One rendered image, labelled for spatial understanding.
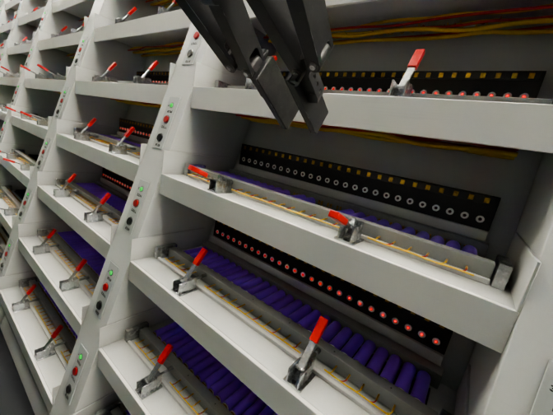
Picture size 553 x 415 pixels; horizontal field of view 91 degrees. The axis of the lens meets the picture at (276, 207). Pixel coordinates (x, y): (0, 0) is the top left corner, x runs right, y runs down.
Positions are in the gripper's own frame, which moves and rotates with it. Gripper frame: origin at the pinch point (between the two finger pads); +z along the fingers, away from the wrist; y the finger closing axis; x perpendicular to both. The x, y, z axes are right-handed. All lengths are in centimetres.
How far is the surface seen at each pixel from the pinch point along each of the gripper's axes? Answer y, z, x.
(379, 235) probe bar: -8.1, 19.8, 4.5
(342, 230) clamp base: -4.3, 16.5, 6.6
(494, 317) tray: -21.5, 16.4, 9.7
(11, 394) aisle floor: 72, 37, 81
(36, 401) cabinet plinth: 63, 39, 77
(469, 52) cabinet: -8.6, 24.4, -35.4
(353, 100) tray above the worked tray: 0.2, 10.8, -10.2
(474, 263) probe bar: -18.9, 19.6, 4.1
